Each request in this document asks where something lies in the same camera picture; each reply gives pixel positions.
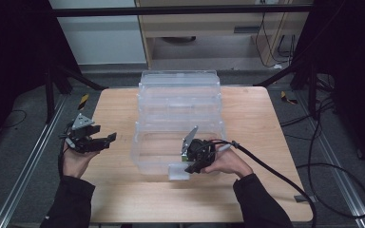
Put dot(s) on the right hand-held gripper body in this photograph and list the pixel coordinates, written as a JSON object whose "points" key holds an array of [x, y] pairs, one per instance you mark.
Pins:
{"points": [[201, 152]]}

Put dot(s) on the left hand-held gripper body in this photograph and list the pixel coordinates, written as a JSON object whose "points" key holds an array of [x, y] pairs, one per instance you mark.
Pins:
{"points": [[80, 139]]}

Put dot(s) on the green and white carton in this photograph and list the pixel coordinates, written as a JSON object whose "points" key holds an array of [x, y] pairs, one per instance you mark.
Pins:
{"points": [[183, 157]]}

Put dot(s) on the clear plastic storage box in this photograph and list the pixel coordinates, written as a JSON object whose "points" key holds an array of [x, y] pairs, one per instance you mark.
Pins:
{"points": [[177, 104]]}

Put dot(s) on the person's left hand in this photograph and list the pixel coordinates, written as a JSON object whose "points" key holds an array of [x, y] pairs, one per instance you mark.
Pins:
{"points": [[74, 163]]}

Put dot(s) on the person's right hand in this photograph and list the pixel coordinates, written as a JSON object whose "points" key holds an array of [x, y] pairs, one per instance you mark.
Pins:
{"points": [[229, 163]]}

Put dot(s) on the yellow black floor tape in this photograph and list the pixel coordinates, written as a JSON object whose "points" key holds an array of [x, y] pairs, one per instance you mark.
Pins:
{"points": [[83, 102]]}

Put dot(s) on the black metal stand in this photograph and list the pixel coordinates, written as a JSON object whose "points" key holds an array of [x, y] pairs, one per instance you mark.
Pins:
{"points": [[312, 95], [49, 95]]}

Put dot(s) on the white cabinet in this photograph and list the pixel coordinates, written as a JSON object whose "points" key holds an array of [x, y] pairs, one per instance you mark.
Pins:
{"points": [[101, 41]]}

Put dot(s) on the dark curtain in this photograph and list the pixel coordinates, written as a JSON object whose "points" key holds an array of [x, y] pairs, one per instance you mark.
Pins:
{"points": [[12, 47], [355, 47]]}

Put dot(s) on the wooden desk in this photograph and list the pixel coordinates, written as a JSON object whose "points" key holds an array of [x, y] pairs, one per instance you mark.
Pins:
{"points": [[202, 27]]}

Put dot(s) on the black crossbar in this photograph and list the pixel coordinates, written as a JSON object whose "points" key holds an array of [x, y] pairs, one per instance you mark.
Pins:
{"points": [[171, 11]]}

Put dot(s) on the aluminium floor rail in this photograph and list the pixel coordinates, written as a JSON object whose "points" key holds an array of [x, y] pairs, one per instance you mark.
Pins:
{"points": [[28, 167], [326, 145]]}

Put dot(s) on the grey table bracket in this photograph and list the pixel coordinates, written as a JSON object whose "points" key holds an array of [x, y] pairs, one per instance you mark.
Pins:
{"points": [[304, 198]]}

